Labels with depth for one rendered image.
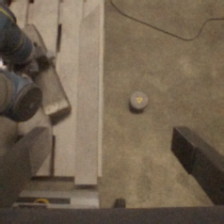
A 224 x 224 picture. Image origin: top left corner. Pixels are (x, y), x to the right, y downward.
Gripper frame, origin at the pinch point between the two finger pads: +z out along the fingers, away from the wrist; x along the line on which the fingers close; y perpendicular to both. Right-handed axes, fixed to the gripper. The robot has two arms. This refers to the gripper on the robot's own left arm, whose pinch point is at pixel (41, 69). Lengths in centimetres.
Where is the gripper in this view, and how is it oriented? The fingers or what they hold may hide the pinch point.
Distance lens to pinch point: 87.1
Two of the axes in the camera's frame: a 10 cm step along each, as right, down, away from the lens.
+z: 0.1, 1.4, 9.9
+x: -9.1, 4.2, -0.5
